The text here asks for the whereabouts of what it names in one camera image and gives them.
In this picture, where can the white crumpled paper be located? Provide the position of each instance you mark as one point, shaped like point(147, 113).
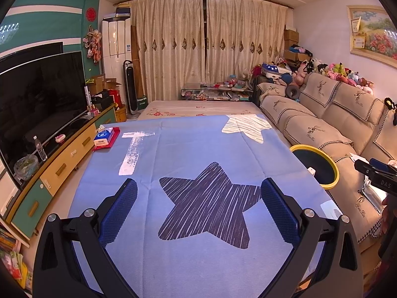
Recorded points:
point(358, 157)

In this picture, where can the black and yellow plush toy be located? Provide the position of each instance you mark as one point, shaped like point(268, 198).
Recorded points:
point(390, 104)

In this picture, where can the yellow rimmed dark trash bin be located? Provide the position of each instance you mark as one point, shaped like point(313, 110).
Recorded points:
point(313, 164)

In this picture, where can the beige embroidered curtain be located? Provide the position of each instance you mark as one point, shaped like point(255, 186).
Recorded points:
point(245, 37)
point(167, 46)

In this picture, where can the pile of colourful packets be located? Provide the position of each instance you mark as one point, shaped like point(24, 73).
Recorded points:
point(14, 260)

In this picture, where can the brown wooden board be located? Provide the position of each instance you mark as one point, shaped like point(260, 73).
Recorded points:
point(136, 52)

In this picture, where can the glass coffee table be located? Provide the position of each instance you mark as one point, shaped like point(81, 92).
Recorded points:
point(217, 93)

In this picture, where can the clear water bottle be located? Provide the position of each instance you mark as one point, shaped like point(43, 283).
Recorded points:
point(40, 150)

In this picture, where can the white standing air conditioner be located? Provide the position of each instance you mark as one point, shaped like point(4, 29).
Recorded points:
point(116, 52)

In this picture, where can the white drawer cabinet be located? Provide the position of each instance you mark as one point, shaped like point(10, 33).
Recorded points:
point(6, 189)

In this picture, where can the pile of plush toys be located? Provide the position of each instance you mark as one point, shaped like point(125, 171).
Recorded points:
point(338, 71)

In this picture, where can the hanging flower decoration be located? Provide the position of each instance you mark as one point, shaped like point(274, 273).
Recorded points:
point(93, 45)

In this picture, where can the green cardboard box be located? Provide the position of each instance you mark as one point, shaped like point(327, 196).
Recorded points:
point(142, 102)

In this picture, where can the navy blue plush ball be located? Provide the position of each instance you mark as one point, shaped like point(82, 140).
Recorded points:
point(287, 79)

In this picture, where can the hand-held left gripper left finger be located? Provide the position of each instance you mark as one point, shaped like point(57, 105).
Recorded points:
point(118, 214)

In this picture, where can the black tower fan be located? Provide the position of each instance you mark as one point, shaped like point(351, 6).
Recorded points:
point(131, 90)

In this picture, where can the large black television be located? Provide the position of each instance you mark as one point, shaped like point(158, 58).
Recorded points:
point(40, 99)

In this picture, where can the framed flower painting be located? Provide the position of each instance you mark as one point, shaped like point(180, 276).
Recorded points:
point(378, 34)

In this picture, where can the white upright box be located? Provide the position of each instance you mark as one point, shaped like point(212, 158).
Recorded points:
point(88, 99)

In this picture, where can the papers on sofa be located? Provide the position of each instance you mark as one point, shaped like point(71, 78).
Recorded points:
point(373, 197)

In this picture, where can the red bag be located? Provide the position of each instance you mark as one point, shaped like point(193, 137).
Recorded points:
point(114, 97)

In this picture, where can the red tray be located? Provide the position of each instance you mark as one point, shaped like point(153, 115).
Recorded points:
point(115, 136)

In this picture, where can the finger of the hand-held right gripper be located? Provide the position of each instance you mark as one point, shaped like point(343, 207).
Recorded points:
point(380, 164)
point(366, 167)

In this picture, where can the blue star print tablecloth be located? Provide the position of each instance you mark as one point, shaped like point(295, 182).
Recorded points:
point(186, 149)

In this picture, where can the beige sofa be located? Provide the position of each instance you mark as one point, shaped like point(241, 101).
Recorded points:
point(325, 124)

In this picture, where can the blue tissue pack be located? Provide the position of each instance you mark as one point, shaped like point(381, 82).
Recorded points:
point(103, 136)

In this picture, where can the yellow and teal television cabinet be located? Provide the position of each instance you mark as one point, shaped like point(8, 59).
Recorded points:
point(62, 164)

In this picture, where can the stack of books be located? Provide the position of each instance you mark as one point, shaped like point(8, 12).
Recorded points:
point(122, 10)

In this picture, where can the small pink dish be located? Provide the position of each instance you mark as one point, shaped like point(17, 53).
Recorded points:
point(60, 138)

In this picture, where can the grey neck pillow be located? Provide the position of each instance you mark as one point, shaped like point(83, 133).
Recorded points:
point(291, 92)

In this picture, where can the stack of cardboard boxes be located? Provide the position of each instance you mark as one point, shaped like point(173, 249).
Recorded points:
point(291, 43)

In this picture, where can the red round wall ornament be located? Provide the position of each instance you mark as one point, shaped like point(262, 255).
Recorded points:
point(91, 14)

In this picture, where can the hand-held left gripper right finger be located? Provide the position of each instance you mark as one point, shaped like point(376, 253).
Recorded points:
point(280, 214)

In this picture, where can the open cardboard box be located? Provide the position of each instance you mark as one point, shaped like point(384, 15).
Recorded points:
point(102, 83)

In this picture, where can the person's right hand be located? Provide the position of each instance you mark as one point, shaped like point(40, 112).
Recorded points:
point(390, 209)

